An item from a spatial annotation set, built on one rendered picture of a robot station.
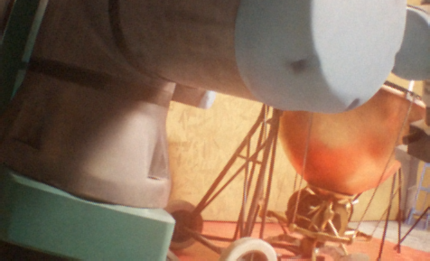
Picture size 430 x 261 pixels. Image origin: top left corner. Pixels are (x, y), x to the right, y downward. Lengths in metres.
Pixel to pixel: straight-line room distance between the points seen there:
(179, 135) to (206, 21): 2.44
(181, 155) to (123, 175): 2.38
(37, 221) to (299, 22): 0.26
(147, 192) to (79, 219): 0.07
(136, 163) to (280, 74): 0.18
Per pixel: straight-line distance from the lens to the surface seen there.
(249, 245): 1.81
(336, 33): 0.37
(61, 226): 0.48
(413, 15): 0.66
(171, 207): 2.23
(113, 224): 0.49
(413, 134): 0.86
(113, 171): 0.48
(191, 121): 2.86
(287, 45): 0.35
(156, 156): 0.53
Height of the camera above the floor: 0.50
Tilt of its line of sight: level
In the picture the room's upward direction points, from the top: 15 degrees clockwise
